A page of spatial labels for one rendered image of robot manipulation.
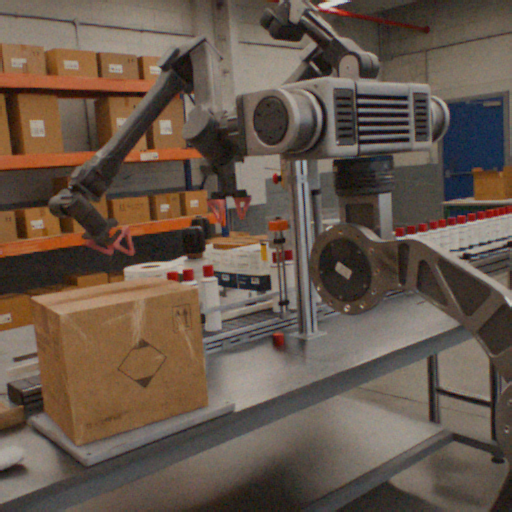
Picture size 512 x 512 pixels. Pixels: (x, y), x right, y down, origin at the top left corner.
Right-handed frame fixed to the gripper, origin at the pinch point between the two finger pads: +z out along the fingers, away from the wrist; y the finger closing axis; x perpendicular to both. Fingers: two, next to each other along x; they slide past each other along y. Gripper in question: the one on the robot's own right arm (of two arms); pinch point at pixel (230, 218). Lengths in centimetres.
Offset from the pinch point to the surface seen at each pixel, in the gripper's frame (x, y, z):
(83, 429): 37, 78, 34
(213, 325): 5.7, 16.1, 30.9
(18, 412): 10, 80, 36
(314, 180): 24.5, -13.5, -10.3
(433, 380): 2, -119, 89
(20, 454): 32, 89, 36
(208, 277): 5.0, 15.7, 16.2
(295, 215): 20.3, -8.4, 0.0
